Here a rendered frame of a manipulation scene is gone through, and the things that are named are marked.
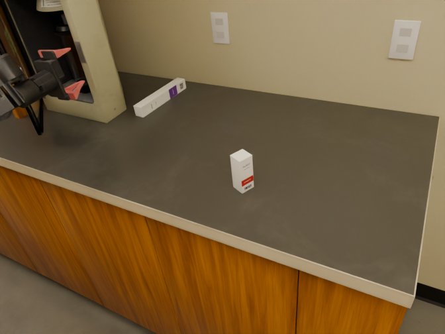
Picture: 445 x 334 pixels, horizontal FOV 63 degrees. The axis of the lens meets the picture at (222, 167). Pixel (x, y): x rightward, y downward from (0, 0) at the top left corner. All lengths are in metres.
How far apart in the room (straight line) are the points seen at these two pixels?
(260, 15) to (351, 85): 0.40
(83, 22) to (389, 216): 1.03
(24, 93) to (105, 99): 0.40
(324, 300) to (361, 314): 0.08
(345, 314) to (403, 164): 0.42
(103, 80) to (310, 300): 0.96
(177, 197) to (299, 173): 0.34
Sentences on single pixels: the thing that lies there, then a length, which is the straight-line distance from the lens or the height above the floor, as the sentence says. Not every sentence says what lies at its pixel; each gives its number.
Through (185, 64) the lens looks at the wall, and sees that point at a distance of 1.61.
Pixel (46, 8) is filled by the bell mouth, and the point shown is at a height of 1.32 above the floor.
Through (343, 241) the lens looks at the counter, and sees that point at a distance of 0.85.
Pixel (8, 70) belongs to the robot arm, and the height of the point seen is 1.27.
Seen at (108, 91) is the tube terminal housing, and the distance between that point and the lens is 1.38.
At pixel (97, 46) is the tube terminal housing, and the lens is 1.34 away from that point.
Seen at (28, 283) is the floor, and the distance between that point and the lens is 2.30.
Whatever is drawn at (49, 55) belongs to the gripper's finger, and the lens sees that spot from 1.09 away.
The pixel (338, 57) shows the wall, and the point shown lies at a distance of 1.34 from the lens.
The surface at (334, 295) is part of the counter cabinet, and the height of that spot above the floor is 0.81.
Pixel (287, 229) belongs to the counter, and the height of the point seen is 0.94.
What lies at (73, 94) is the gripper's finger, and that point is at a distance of 1.11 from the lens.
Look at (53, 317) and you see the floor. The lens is 2.09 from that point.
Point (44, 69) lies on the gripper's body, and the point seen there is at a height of 1.24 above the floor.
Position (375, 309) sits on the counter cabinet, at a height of 0.81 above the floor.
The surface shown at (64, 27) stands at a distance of 1.42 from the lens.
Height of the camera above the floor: 1.57
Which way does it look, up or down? 37 degrees down
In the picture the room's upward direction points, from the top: 7 degrees counter-clockwise
